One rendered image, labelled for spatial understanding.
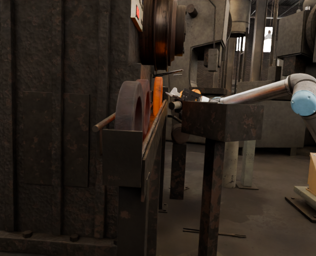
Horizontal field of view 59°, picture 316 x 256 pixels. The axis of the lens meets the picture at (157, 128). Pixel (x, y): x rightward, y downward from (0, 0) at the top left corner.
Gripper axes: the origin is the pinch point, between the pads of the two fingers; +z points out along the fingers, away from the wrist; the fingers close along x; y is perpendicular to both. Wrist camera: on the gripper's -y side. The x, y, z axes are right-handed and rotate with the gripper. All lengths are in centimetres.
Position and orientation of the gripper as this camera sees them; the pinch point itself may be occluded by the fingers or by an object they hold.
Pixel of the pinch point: (167, 94)
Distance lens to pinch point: 170.1
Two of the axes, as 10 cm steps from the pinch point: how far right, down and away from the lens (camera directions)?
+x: -0.7, 1.1, -9.9
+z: -9.3, -3.6, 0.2
